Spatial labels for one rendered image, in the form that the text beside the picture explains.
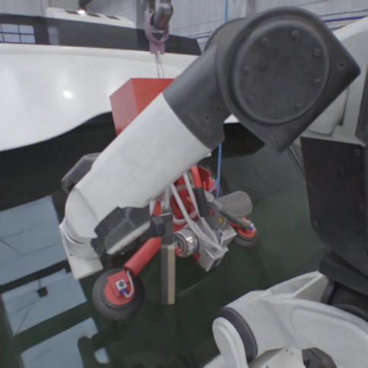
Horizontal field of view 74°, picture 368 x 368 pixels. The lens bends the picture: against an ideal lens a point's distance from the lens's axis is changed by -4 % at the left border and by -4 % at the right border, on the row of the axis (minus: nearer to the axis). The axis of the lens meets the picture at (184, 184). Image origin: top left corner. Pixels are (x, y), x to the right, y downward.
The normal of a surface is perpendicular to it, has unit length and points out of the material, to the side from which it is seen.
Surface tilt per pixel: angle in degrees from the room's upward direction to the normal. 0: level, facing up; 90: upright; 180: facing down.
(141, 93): 70
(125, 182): 91
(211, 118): 98
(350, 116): 87
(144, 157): 85
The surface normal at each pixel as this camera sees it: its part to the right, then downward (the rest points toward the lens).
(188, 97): -0.36, 0.05
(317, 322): -0.84, 0.19
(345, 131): -0.99, -0.02
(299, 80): 0.04, 0.51
